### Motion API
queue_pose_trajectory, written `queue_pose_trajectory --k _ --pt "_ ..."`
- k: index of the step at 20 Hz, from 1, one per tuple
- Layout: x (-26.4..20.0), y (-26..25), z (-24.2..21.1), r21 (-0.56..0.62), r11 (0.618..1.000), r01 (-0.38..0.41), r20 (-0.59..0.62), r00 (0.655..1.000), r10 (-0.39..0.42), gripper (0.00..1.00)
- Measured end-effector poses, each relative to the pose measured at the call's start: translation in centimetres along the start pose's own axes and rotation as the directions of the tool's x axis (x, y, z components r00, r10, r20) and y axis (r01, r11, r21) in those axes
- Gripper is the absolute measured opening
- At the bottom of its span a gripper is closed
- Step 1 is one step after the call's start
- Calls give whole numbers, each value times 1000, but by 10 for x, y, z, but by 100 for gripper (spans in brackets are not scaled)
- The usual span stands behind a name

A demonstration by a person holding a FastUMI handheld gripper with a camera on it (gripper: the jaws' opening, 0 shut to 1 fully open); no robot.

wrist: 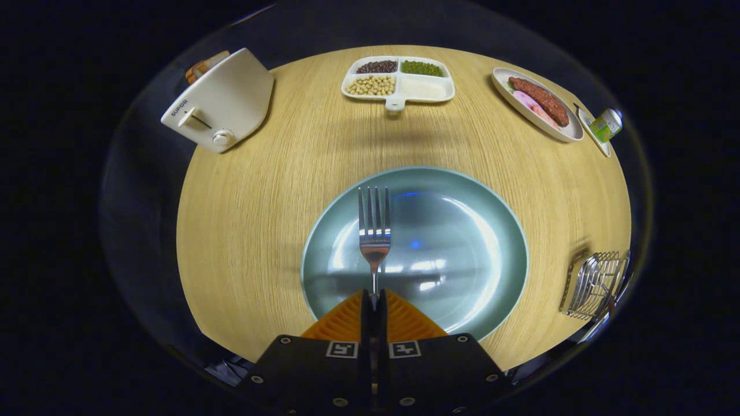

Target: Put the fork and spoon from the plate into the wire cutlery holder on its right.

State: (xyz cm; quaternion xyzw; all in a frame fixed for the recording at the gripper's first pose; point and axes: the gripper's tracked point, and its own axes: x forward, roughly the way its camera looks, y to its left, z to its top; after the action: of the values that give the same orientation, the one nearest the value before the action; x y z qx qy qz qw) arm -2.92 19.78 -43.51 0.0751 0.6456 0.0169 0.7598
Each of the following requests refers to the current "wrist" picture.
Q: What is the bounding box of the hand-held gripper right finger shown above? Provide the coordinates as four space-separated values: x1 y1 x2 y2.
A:
376 289 512 416

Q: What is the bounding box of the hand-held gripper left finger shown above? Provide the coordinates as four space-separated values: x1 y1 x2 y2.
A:
240 289 375 416

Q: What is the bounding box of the wooden-handled metal fork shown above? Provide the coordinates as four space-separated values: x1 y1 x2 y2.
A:
357 186 392 313

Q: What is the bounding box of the metal spoon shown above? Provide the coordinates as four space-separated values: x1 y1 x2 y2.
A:
580 289 631 343

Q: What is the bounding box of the light blue plate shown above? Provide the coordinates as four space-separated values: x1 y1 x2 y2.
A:
301 166 529 343

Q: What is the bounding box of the metal drainer basket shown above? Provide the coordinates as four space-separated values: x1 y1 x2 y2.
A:
558 250 632 321

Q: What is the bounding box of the white divided dish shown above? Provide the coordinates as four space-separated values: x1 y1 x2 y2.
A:
341 55 456 112

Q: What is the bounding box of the yellow soybeans pile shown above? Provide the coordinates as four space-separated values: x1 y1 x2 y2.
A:
345 75 397 96

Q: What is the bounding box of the beige round plate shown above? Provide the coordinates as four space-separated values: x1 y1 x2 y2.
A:
491 68 585 143

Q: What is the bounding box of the dark brown beans pile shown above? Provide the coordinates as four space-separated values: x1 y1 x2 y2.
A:
356 60 398 75

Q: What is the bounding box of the green mung beans pile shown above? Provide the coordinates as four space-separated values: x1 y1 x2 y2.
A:
401 60 445 77

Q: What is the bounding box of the deep pink ham slice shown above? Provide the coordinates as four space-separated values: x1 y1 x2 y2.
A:
529 103 563 131

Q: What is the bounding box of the white toaster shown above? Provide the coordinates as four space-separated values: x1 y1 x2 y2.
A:
160 48 275 154

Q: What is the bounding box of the pale pink ham slice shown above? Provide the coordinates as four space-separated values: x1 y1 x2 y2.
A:
512 90 541 113

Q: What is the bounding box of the brown steak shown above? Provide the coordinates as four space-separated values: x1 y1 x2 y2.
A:
508 77 570 128

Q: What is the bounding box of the white square coaster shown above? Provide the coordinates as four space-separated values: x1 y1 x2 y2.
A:
573 103 612 158

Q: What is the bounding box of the green drink bottle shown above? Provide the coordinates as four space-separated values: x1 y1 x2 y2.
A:
589 108 624 144

